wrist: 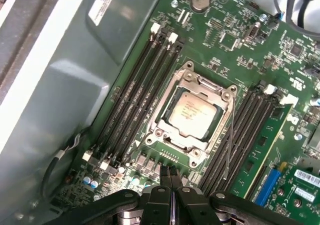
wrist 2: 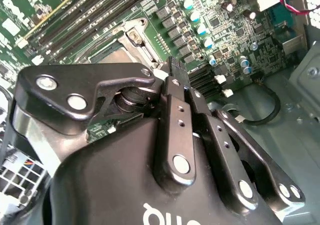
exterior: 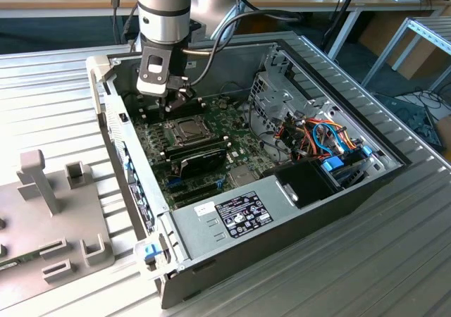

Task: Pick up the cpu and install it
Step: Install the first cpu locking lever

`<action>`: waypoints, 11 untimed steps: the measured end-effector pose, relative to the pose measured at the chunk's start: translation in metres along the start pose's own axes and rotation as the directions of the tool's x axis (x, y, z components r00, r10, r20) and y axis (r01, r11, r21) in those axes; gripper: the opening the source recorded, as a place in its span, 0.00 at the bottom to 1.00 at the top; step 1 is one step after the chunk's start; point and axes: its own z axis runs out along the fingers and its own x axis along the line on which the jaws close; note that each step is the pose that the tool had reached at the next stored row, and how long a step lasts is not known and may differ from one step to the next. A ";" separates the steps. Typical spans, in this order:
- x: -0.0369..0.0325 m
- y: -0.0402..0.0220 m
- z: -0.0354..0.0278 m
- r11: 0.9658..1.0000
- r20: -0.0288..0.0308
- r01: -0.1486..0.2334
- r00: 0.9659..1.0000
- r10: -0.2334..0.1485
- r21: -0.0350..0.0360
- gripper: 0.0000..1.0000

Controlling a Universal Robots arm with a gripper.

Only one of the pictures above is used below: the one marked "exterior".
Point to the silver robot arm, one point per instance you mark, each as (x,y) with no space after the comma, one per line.
(162,7)

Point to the light wooden desk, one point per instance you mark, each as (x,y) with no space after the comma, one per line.
(317,1)

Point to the small brown cardboard box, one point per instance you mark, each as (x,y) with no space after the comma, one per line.
(444,134)

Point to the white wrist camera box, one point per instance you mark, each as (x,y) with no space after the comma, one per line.
(155,84)

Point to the grey parts rack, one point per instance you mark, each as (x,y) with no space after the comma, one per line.
(42,225)

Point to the open black PC case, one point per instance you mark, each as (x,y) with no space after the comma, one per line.
(317,225)

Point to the grey power supply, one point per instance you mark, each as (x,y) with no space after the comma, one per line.
(202,241)

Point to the blue disk carrier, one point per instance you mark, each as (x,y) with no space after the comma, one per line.
(333,164)

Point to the silver CPU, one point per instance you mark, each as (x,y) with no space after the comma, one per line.
(192,128)

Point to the black slanted pole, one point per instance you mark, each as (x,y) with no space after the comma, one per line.
(349,0)

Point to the silver coin battery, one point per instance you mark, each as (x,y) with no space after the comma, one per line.
(222,103)

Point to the black graphics card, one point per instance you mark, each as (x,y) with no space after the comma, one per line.
(204,162)

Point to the green RAM stick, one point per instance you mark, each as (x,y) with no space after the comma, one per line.
(196,148)
(26,258)

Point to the black expansion slot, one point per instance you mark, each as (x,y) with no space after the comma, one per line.
(199,196)
(197,189)

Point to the green motherboard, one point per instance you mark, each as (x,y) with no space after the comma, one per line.
(236,139)

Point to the aluminium frame table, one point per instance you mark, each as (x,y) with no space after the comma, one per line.
(437,31)

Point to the thin metal locking lever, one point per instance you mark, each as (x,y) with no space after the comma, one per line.
(163,114)

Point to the CPU socket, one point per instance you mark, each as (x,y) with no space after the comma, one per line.
(175,135)

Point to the large brown cardboard box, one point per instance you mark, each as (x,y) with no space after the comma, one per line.
(384,31)

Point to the blue case latch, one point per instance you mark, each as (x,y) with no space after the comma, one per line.
(151,253)

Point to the silver chipset heat sink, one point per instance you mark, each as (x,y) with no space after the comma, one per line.
(242,176)

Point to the metal drive cage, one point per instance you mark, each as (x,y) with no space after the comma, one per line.
(275,98)

